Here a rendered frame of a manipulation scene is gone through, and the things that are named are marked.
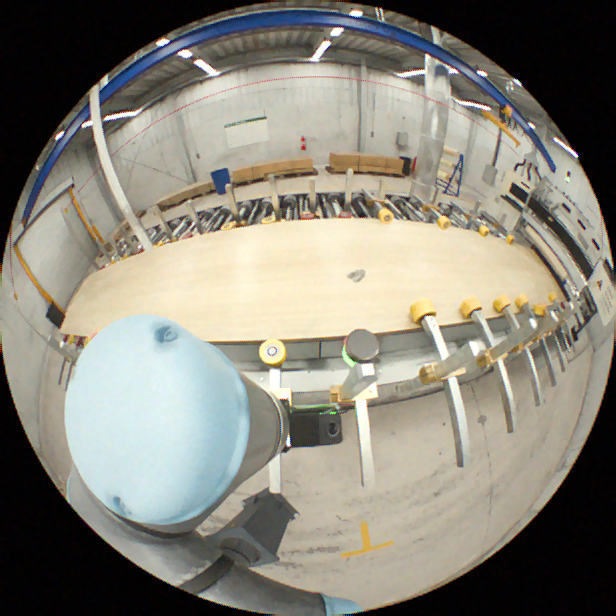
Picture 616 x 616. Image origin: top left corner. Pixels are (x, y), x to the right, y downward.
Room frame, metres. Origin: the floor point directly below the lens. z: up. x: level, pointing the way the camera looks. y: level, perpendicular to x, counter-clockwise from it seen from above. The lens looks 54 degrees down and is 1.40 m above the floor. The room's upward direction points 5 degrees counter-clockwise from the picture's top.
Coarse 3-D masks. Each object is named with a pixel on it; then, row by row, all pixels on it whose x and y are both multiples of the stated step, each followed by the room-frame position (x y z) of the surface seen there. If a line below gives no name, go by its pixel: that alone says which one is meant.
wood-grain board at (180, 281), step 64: (192, 256) 0.78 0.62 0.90; (256, 256) 0.67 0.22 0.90; (320, 256) 0.63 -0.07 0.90; (384, 256) 0.61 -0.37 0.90; (448, 256) 0.61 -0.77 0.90; (512, 256) 0.68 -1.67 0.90; (64, 320) 0.46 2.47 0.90; (192, 320) 0.34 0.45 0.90; (256, 320) 0.32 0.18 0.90; (320, 320) 0.30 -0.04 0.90; (384, 320) 0.28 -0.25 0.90; (448, 320) 0.24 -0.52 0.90
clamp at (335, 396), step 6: (372, 384) 0.08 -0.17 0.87; (330, 390) 0.08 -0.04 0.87; (336, 390) 0.08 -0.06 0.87; (366, 390) 0.07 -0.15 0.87; (330, 396) 0.07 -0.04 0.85; (336, 396) 0.06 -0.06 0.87; (360, 396) 0.05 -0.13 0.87; (366, 396) 0.05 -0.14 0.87; (372, 396) 0.05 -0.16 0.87; (336, 402) 0.05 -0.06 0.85; (342, 402) 0.04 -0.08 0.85; (348, 402) 0.04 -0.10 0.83
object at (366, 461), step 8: (360, 400) 0.04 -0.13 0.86; (360, 408) 0.02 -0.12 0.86; (360, 416) 0.00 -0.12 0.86; (360, 424) -0.03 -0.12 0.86; (368, 424) -0.03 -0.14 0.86; (360, 432) -0.05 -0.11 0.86; (368, 432) -0.05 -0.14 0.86; (360, 440) -0.07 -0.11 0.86; (368, 440) -0.08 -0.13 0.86; (360, 448) -0.10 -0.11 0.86; (368, 448) -0.10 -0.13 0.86; (360, 456) -0.12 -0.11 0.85; (368, 456) -0.12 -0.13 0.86; (360, 464) -0.15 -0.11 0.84; (368, 464) -0.15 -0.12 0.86; (368, 472) -0.17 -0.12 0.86; (368, 480) -0.19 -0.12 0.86
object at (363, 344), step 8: (352, 336) 0.13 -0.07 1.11; (360, 336) 0.13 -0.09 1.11; (368, 336) 0.13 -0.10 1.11; (352, 344) 0.12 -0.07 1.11; (360, 344) 0.11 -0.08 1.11; (368, 344) 0.11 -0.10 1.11; (376, 344) 0.11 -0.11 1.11; (352, 352) 0.10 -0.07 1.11; (360, 352) 0.10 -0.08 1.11; (368, 352) 0.10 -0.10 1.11
